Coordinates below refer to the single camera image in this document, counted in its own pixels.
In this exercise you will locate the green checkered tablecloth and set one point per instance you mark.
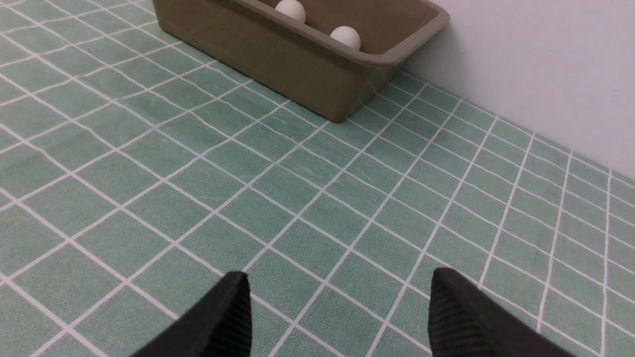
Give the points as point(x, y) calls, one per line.
point(135, 171)

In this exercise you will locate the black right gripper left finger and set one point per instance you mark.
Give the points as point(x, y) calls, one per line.
point(220, 324)

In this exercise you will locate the white table-tennis ball plain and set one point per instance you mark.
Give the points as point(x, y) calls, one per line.
point(293, 9)

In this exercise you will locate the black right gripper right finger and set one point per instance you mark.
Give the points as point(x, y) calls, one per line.
point(465, 322)

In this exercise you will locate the olive plastic bin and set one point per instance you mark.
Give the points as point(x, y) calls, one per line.
point(300, 60)

